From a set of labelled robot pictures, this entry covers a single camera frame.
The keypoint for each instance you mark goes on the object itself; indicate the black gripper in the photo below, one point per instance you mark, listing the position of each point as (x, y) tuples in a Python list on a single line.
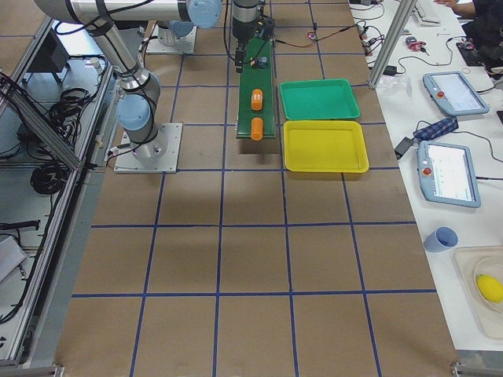
[(242, 28)]

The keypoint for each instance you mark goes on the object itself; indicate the orange cylinder marked 4680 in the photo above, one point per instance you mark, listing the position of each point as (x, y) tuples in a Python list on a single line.
[(257, 100)]

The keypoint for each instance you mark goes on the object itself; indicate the plain orange cylinder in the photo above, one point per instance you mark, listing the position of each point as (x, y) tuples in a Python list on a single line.
[(256, 133)]

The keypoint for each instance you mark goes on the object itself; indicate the yellow push button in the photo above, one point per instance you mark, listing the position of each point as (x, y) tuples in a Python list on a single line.
[(260, 62)]

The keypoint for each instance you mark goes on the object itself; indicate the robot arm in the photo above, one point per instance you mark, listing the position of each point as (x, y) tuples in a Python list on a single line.
[(184, 31), (139, 89)]

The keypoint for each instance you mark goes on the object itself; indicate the green conveyor belt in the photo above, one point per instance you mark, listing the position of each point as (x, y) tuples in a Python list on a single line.
[(257, 78)]

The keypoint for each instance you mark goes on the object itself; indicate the green plastic tray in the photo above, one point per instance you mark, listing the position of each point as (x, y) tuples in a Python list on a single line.
[(322, 99)]

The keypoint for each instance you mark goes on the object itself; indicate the yellow plastic tray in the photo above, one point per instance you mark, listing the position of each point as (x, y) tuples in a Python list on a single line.
[(325, 146)]

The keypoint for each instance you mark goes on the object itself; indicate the far teach pendant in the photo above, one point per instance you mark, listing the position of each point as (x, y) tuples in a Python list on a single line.
[(454, 94)]

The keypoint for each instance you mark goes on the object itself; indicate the teach pendant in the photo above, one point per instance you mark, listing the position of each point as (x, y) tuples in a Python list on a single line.
[(447, 175), (454, 94)]

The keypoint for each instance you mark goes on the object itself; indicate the blue plaid pouch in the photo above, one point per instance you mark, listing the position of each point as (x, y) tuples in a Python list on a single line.
[(435, 130)]

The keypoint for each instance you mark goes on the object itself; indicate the near teach pendant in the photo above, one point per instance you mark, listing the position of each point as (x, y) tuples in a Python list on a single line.
[(447, 175)]

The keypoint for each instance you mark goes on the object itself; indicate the blue plastic cup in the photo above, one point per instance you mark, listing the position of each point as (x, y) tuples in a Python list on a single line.
[(442, 239)]

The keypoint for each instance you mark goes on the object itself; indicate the clear plastic bin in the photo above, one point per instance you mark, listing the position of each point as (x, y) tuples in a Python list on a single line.
[(472, 262)]

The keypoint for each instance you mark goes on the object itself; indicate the yellow lemon toy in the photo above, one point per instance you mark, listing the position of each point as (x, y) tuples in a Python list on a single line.
[(489, 287)]

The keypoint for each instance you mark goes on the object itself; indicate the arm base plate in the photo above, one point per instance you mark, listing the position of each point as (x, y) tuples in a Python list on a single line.
[(164, 42), (158, 156)]

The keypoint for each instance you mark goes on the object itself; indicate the aluminium frame post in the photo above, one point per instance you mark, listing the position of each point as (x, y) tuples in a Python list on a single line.
[(394, 31)]

